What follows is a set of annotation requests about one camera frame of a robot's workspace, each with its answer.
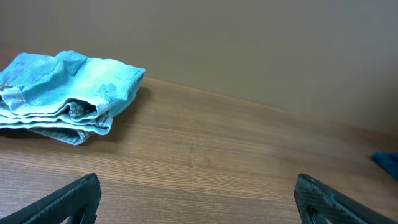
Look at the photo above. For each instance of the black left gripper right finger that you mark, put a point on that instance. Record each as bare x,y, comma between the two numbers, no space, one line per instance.
319,203

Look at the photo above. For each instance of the blue crumpled garment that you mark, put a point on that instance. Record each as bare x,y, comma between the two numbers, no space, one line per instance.
388,161

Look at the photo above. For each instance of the light blue folded denim shorts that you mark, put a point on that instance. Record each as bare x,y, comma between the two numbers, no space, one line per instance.
68,97

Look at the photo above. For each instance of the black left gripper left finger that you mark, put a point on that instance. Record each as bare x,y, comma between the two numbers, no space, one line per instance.
75,203

